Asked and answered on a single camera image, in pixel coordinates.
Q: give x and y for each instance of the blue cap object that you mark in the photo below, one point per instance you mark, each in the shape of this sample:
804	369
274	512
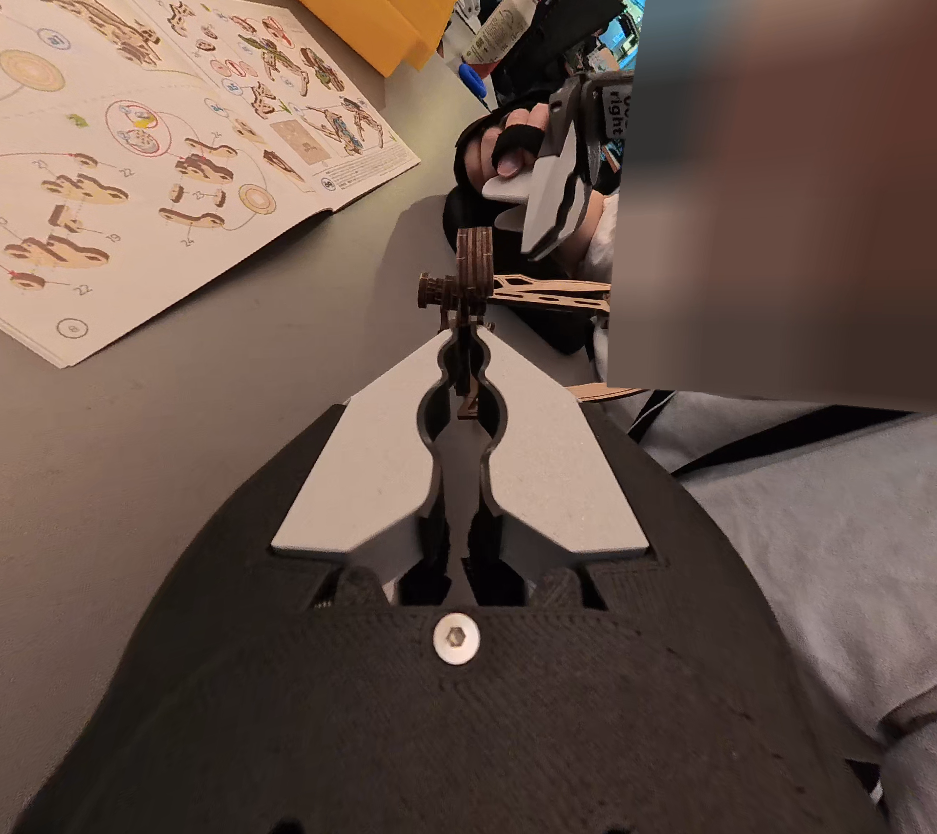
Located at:
472	78

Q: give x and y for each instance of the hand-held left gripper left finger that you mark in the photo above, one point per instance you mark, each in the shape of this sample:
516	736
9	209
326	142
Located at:
359	475

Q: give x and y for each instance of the illustrated instruction booklet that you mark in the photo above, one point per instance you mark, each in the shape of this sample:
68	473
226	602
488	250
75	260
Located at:
146	138

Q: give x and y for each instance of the person's right hand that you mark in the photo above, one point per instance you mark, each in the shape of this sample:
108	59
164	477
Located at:
487	149

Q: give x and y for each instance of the white bottle with red cap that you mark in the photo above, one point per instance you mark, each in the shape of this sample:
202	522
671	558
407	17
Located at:
505	21

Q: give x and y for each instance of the brown wooden model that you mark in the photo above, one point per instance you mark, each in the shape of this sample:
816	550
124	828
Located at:
472	270

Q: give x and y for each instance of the person's right forearm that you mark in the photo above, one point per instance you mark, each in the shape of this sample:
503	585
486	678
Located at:
602	241

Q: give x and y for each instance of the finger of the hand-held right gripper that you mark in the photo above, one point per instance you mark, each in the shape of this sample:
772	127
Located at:
582	215
549	204

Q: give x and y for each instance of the person's torso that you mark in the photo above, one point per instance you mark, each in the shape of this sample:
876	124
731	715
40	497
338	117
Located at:
805	592

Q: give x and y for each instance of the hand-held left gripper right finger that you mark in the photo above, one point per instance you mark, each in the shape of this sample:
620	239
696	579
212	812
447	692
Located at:
564	482

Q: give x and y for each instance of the black office chair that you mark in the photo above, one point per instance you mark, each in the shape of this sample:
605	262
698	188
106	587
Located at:
564	25

